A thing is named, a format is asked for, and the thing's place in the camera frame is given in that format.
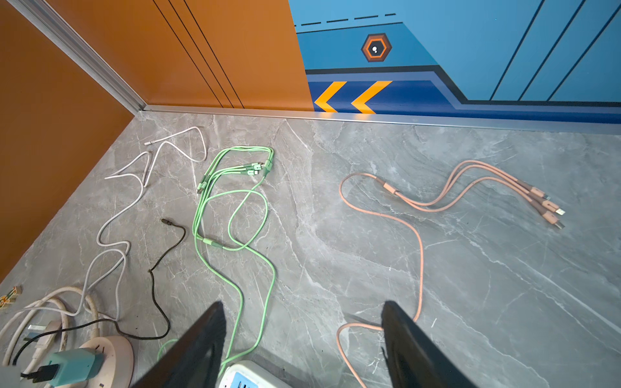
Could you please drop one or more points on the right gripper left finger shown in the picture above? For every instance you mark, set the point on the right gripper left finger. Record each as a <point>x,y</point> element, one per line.
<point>195,359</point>

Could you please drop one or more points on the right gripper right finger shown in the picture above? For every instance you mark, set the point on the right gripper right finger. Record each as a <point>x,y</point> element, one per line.
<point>413,360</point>

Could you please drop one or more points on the teal charger with white cable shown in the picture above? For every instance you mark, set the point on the teal charger with white cable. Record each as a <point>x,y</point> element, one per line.
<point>75,366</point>

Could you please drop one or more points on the white blue power strip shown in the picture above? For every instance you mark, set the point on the white blue power strip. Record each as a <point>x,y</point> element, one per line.
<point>247,374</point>

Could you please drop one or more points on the round pink power socket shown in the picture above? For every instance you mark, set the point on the round pink power socket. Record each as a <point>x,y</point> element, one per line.
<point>118,366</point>

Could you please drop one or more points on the small orange connector piece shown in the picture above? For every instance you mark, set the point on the small orange connector piece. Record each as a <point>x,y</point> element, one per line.
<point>8,298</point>

